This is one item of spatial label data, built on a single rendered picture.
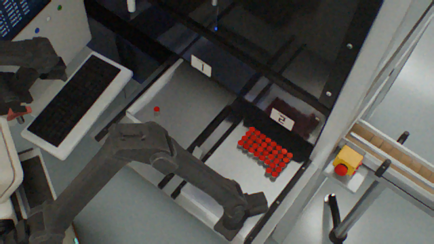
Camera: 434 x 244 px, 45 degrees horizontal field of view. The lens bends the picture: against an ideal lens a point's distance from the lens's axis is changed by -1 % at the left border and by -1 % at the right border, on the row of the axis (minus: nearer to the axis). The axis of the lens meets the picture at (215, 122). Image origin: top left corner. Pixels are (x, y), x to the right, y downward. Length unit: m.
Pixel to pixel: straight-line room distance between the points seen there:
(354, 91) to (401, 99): 1.78
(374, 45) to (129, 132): 0.61
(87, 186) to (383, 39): 0.76
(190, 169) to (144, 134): 0.17
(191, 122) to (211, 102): 0.11
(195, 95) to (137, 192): 0.92
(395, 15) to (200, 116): 0.90
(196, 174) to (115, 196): 1.48
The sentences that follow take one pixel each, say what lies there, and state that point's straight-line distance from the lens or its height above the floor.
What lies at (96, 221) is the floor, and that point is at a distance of 2.72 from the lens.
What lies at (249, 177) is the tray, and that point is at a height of 0.88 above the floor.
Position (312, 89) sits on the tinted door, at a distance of 1.59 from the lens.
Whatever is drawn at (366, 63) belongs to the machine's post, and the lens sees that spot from 1.39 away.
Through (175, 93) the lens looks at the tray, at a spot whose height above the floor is 0.88.
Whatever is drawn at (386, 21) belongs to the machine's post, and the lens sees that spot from 1.27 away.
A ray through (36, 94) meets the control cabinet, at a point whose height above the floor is 0.84.
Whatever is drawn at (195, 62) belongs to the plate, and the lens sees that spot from 1.87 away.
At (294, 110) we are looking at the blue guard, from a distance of 1.70.
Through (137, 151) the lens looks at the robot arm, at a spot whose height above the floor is 1.51.
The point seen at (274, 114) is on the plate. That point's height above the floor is 1.02.
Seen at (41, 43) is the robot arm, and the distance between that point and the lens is 1.52.
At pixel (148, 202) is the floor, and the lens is 2.72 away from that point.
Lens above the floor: 2.54
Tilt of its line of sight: 60 degrees down
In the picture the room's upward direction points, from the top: 6 degrees clockwise
